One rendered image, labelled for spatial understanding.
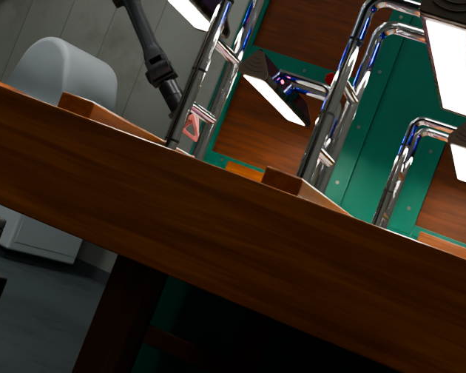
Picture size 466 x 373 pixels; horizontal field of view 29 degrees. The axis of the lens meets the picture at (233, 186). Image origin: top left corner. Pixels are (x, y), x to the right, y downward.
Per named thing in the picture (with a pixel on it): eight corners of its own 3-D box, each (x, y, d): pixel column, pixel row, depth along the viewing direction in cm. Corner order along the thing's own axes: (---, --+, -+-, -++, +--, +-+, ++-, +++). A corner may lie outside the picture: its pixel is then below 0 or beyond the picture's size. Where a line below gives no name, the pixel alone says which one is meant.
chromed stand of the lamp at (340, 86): (266, 236, 148) (365, -19, 149) (291, 245, 167) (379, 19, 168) (376, 279, 142) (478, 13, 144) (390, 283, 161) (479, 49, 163)
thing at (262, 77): (236, 70, 235) (246, 44, 235) (287, 120, 294) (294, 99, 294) (264, 79, 232) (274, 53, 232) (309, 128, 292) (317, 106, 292)
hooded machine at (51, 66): (74, 274, 565) (151, 78, 569) (6, 260, 515) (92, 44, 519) (3, 240, 601) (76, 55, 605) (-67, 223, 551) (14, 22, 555)
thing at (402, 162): (350, 267, 240) (411, 109, 242) (361, 271, 260) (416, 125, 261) (419, 294, 235) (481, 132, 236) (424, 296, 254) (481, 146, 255)
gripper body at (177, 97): (199, 116, 278) (188, 96, 279) (188, 108, 268) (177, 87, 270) (181, 127, 279) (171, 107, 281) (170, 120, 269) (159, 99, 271)
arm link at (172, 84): (154, 83, 274) (171, 74, 274) (160, 90, 281) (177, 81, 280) (165, 102, 272) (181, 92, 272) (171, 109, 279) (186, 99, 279)
